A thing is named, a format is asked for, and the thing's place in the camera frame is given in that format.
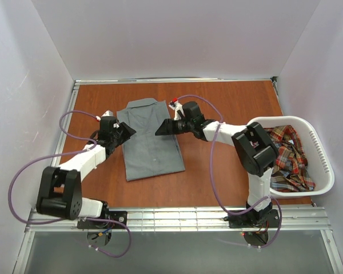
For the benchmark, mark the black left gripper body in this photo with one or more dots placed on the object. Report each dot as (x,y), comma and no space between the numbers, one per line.
(120,132)

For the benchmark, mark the red plaid shirt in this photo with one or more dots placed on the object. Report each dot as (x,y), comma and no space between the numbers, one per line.
(290,171)

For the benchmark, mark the aluminium left frame rail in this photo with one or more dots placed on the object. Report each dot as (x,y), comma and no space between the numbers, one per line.
(63,134)

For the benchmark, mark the grey long sleeve shirt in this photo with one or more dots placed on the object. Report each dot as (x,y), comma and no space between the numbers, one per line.
(145,154)

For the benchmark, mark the aluminium frame rail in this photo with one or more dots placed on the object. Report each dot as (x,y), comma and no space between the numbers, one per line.
(195,219)
(63,134)

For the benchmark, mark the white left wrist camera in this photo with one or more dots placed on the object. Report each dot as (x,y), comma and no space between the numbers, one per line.
(105,114)

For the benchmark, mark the white plastic laundry basket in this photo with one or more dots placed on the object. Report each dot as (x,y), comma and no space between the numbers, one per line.
(319,166)

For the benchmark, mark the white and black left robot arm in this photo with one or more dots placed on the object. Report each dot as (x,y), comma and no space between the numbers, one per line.
(73,205)

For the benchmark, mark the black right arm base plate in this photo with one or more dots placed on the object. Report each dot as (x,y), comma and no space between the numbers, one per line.
(247,220)

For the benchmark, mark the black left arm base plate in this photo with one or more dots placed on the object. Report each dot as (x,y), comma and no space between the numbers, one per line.
(120,216)

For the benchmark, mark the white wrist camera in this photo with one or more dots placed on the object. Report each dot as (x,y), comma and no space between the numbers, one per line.
(105,114)
(176,106)

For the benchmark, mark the aluminium front frame rail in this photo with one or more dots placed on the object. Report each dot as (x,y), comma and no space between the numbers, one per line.
(195,219)

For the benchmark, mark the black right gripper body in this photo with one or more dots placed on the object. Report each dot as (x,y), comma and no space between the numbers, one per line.
(174,126)

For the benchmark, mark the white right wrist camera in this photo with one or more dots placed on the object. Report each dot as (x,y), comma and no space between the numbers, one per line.
(176,106)

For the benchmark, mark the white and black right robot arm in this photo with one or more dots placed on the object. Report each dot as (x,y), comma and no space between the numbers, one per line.
(255,149)

